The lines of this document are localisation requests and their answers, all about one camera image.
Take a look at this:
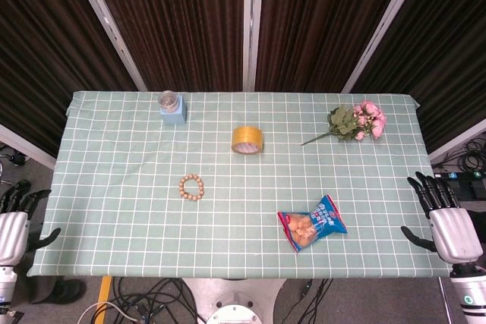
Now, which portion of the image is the light blue block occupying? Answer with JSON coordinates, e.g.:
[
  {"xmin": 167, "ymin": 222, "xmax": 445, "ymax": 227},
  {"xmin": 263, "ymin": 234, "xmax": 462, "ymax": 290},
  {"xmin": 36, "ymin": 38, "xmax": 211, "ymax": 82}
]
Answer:
[{"xmin": 159, "ymin": 95, "xmax": 188, "ymax": 126}]

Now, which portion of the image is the green checkered tablecloth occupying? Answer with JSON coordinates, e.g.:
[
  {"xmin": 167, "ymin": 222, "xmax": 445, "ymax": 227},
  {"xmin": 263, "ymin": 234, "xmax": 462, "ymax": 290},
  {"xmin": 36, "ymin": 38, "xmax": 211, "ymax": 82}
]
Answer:
[{"xmin": 26, "ymin": 90, "xmax": 453, "ymax": 278}]

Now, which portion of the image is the white partition post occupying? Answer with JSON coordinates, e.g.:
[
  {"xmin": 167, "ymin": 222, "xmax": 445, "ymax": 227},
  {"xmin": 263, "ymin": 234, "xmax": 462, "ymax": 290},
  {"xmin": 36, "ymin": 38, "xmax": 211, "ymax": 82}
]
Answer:
[
  {"xmin": 340, "ymin": 0, "xmax": 430, "ymax": 94},
  {"xmin": 66, "ymin": 0, "xmax": 147, "ymax": 93},
  {"xmin": 241, "ymin": 0, "xmax": 266, "ymax": 92}
]

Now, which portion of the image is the yellow packing tape roll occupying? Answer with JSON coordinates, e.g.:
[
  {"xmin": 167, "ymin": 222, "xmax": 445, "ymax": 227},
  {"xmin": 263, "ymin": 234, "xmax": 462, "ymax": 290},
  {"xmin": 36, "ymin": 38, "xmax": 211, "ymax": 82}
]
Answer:
[{"xmin": 231, "ymin": 125, "xmax": 264, "ymax": 156}]

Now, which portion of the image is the pink artificial flower bouquet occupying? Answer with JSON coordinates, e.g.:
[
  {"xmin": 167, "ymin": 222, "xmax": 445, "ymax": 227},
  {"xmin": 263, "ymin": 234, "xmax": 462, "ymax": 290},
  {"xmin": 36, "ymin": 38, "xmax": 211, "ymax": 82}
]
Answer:
[{"xmin": 301, "ymin": 100, "xmax": 387, "ymax": 146}]

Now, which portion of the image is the dark ribbed partition panel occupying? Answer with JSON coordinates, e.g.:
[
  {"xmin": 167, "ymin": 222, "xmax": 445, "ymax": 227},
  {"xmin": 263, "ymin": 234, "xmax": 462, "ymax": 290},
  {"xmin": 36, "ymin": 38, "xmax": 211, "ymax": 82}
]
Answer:
[
  {"xmin": 85, "ymin": 0, "xmax": 246, "ymax": 92},
  {"xmin": 254, "ymin": 0, "xmax": 413, "ymax": 93},
  {"xmin": 352, "ymin": 0, "xmax": 486, "ymax": 153},
  {"xmin": 0, "ymin": 0, "xmax": 141, "ymax": 158}
]

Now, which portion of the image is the white cable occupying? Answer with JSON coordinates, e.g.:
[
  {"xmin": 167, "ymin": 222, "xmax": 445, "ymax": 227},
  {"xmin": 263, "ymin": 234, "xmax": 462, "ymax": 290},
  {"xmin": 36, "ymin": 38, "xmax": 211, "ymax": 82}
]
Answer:
[{"xmin": 77, "ymin": 300, "xmax": 146, "ymax": 324}]

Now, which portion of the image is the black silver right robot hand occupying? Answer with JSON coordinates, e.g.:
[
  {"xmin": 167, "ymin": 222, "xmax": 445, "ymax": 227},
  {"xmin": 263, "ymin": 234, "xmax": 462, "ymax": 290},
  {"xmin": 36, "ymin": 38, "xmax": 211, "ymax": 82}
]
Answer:
[{"xmin": 401, "ymin": 171, "xmax": 485, "ymax": 266}]

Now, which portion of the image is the black cable bundle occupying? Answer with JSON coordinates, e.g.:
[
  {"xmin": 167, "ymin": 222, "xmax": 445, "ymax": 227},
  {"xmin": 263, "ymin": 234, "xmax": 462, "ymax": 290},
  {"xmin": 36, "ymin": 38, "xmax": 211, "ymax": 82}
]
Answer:
[
  {"xmin": 453, "ymin": 134, "xmax": 486, "ymax": 174},
  {"xmin": 109, "ymin": 277, "xmax": 203, "ymax": 324},
  {"xmin": 286, "ymin": 278, "xmax": 336, "ymax": 324}
]

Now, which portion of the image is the wooden bead bracelet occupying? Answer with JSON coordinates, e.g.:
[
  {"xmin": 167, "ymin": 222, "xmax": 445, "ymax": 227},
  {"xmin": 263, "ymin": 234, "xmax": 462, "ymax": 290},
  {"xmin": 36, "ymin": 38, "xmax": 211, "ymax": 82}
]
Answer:
[{"xmin": 177, "ymin": 174, "xmax": 207, "ymax": 201}]

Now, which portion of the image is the blue snack bag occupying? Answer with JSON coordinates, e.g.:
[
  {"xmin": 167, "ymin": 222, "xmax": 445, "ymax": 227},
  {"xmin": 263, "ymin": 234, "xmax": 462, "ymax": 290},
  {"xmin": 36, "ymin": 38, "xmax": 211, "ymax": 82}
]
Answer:
[{"xmin": 276, "ymin": 193, "xmax": 349, "ymax": 253}]

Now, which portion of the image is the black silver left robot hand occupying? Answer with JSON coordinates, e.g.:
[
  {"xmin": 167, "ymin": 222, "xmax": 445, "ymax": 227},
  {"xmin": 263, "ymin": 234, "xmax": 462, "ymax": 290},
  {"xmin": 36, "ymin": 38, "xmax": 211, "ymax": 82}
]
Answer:
[{"xmin": 0, "ymin": 179, "xmax": 62, "ymax": 266}]

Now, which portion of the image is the white partition base rail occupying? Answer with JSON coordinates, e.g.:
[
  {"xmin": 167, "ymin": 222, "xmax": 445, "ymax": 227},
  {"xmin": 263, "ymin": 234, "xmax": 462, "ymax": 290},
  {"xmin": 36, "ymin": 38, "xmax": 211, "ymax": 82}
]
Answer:
[
  {"xmin": 428, "ymin": 118, "xmax": 486, "ymax": 162},
  {"xmin": 0, "ymin": 122, "xmax": 58, "ymax": 170}
]

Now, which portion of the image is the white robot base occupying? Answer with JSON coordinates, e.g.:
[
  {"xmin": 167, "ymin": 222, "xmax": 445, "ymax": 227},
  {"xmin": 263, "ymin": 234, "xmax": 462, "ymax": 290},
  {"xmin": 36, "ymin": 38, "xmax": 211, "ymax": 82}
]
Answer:
[{"xmin": 181, "ymin": 277, "xmax": 288, "ymax": 324}]

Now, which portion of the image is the clear plastic jar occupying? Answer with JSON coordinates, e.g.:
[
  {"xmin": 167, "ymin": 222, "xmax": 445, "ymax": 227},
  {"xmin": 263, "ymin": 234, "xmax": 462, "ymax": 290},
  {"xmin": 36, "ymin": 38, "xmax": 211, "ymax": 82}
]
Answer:
[{"xmin": 158, "ymin": 90, "xmax": 180, "ymax": 114}]

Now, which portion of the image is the yellow floor tape strip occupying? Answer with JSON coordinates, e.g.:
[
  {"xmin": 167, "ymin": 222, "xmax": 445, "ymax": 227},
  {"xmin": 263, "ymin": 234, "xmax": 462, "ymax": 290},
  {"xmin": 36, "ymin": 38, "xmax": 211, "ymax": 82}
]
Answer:
[{"xmin": 96, "ymin": 276, "xmax": 115, "ymax": 316}]

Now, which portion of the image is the black power strip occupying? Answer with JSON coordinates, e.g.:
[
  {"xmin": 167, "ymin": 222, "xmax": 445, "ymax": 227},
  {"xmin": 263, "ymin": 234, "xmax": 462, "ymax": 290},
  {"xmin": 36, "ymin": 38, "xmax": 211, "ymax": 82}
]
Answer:
[{"xmin": 432, "ymin": 171, "xmax": 486, "ymax": 200}]

